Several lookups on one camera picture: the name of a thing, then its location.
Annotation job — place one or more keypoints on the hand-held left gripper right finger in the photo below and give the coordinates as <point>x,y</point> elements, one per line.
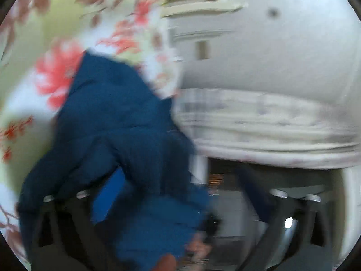
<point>253,194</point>

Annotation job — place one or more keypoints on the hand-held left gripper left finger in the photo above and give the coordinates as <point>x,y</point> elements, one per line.
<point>111,194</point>

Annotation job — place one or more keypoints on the navy blue puffer jacket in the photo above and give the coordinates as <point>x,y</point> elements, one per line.
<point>118,124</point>

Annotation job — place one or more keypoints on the dark window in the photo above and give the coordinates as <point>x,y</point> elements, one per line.
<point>268,175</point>

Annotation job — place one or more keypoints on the printed striped curtain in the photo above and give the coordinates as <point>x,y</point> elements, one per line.
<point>253,129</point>

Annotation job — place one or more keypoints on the floral patterned blanket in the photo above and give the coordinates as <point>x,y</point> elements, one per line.
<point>56,28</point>

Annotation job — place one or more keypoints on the gold wall switch plate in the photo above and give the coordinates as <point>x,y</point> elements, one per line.
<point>203,50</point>

